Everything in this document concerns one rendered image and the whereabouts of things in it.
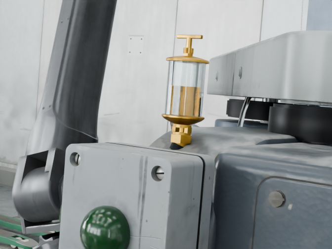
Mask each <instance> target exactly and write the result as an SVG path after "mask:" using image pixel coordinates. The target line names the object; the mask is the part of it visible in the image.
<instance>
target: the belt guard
mask: <svg viewBox="0 0 332 249"><path fill-rule="evenodd" d="M207 94H213V95H225V96H236V97H252V98H261V99H262V98H274V99H279V100H280V102H282V103H293V104H305V105H318V106H330V107H332V31H293V32H288V33H284V34H281V35H278V36H275V37H272V38H269V39H266V40H263V41H260V42H257V43H254V44H251V45H248V46H245V47H242V48H239V49H236V50H233V51H230V52H227V53H225V54H222V55H219V56H216V57H213V58H211V59H210V60H209V70H208V82H207Z"/></svg>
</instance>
